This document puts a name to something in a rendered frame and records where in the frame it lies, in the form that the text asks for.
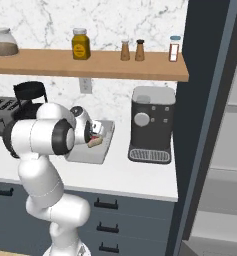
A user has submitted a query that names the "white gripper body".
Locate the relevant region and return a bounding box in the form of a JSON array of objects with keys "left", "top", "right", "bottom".
[{"left": 90, "top": 120, "right": 104, "bottom": 134}]

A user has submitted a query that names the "tan potato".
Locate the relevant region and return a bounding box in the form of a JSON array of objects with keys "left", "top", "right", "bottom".
[{"left": 87, "top": 137, "right": 104, "bottom": 149}]

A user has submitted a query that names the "grey tray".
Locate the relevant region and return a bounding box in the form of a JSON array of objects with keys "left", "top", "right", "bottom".
[{"left": 64, "top": 119, "right": 117, "bottom": 165}]

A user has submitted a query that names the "dark grey coffee machine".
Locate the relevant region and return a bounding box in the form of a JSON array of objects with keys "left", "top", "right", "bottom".
[{"left": 127, "top": 85, "right": 177, "bottom": 165}]

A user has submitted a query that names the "brown shaker with pale cap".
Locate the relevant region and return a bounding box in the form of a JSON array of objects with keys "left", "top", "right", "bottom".
[{"left": 119, "top": 39, "right": 132, "bottom": 62}]

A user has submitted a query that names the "yellow mustard jar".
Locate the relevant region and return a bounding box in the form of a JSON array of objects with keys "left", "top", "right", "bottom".
[{"left": 71, "top": 27, "right": 92, "bottom": 61}]

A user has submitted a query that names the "brown shaker with black cap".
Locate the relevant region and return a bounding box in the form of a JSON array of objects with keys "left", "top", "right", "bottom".
[{"left": 134, "top": 38, "right": 146, "bottom": 62}]

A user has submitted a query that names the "dark blue drawer front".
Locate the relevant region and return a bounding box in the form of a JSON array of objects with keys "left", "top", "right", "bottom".
[
  {"left": 88, "top": 213, "right": 173, "bottom": 244},
  {"left": 64, "top": 189, "right": 175, "bottom": 223},
  {"left": 79, "top": 233, "right": 171, "bottom": 256}
]

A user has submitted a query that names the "dark blue tall cabinet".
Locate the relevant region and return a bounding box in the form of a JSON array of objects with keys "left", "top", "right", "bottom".
[{"left": 165, "top": 0, "right": 237, "bottom": 256}]

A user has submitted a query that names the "white and red spice bottle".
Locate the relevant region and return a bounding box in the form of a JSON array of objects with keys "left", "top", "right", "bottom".
[{"left": 168, "top": 35, "right": 183, "bottom": 63}]

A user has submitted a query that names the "dark blue cupboard front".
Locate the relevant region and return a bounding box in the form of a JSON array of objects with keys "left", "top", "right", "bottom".
[{"left": 0, "top": 180, "right": 53, "bottom": 256}]

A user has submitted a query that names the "glass jar with brown contents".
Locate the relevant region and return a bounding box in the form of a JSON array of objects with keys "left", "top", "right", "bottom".
[{"left": 0, "top": 27, "right": 20, "bottom": 57}]

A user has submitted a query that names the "grey refrigerator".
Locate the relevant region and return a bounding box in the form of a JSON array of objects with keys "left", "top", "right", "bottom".
[{"left": 180, "top": 39, "right": 237, "bottom": 256}]

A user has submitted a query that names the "white wall outlet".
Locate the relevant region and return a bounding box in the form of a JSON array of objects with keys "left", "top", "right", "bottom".
[{"left": 78, "top": 77, "right": 93, "bottom": 95}]

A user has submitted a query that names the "wooden wall shelf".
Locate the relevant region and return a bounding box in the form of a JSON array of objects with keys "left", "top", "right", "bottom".
[{"left": 0, "top": 48, "right": 190, "bottom": 83}]

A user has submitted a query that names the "black pot with handle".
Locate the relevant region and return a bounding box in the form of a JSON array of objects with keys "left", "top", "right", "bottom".
[{"left": 12, "top": 80, "right": 50, "bottom": 122}]

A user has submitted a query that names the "black drawer handle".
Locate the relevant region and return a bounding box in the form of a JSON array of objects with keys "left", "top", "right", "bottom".
[
  {"left": 93, "top": 197, "right": 120, "bottom": 211},
  {"left": 0, "top": 185, "right": 15, "bottom": 197},
  {"left": 95, "top": 221, "right": 120, "bottom": 234},
  {"left": 98, "top": 242, "right": 120, "bottom": 254}
]

